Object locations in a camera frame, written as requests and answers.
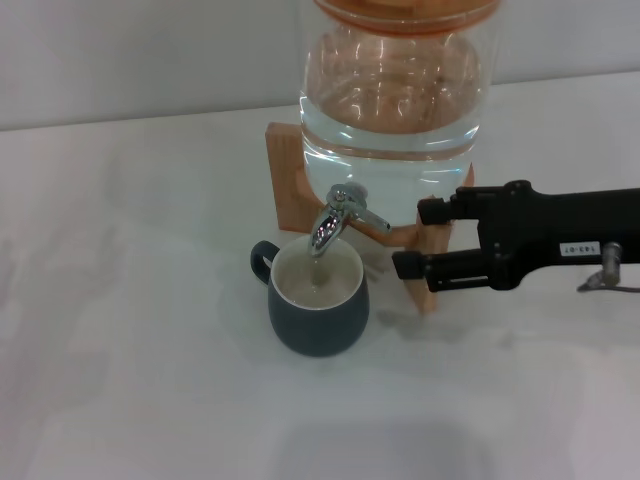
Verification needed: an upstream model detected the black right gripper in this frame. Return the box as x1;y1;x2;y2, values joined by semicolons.
391;180;640;294

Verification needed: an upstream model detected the chrome faucet tap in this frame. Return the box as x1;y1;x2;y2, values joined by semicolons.
309;182;392;259

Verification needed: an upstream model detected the dark mug with white inside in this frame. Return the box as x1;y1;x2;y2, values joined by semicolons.
249;235;371;358

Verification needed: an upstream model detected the glass water dispenser jar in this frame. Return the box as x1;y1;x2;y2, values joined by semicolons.
298;9;501;225

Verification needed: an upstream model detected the wooden dispenser stand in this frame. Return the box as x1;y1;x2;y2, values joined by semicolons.
263;121;476;316

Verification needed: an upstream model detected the thin cable with metal plug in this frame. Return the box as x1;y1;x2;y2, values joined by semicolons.
577;242;640;294

